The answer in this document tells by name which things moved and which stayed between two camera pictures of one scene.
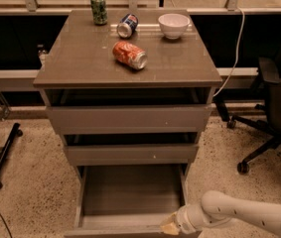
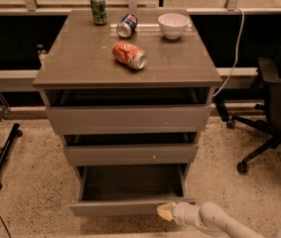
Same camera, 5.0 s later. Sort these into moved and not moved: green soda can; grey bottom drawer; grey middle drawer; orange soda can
Moved: grey bottom drawer
Not moved: orange soda can; grey middle drawer; green soda can
